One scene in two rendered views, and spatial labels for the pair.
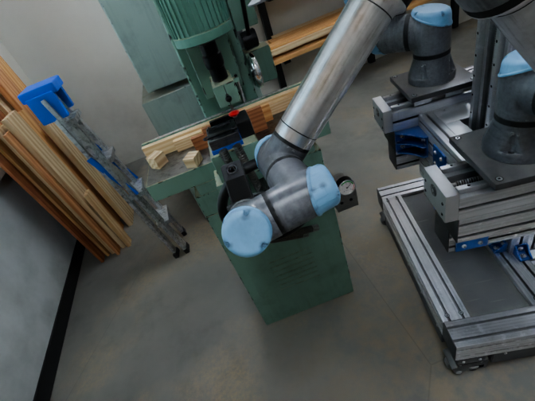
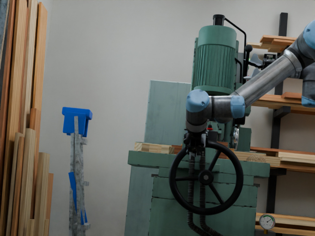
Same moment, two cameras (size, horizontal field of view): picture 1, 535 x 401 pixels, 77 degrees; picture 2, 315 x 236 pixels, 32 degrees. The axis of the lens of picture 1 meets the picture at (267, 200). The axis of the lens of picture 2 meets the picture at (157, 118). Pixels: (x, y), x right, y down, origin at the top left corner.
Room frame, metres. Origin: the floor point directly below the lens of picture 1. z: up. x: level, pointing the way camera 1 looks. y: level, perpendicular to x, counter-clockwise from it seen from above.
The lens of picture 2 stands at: (-1.39, 0.01, 0.75)
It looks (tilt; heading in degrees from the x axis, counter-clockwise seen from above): 7 degrees up; 5
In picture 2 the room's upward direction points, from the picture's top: 6 degrees clockwise
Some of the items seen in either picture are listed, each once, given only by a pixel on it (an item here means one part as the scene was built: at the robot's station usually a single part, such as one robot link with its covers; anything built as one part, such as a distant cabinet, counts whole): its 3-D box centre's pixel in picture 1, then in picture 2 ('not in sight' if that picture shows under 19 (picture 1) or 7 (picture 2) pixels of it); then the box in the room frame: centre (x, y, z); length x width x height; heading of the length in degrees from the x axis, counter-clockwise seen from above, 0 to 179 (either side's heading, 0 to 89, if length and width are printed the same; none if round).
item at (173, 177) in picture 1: (237, 151); (198, 164); (0.97, 0.03, 0.87); 0.61 x 0.30 x 0.06; 90
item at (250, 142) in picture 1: (236, 152); (198, 152); (0.89, 0.03, 0.91); 0.15 x 0.14 x 0.09; 90
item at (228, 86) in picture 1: (225, 90); (209, 132); (1.10, 0.00, 1.03); 0.14 x 0.07 x 0.09; 0
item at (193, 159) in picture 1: (193, 159); (168, 150); (0.95, 0.17, 0.92); 0.05 x 0.04 x 0.03; 152
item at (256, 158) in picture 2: not in sight; (256, 158); (1.00, -0.21, 0.92); 0.14 x 0.09 x 0.04; 0
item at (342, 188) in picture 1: (345, 187); (266, 224); (0.87, -0.26, 0.65); 0.06 x 0.04 x 0.08; 90
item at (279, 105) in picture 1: (250, 116); (217, 156); (1.08, -0.05, 0.92); 0.55 x 0.02 x 0.04; 90
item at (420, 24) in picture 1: (429, 28); not in sight; (1.07, -0.70, 0.98); 0.13 x 0.12 x 0.14; 46
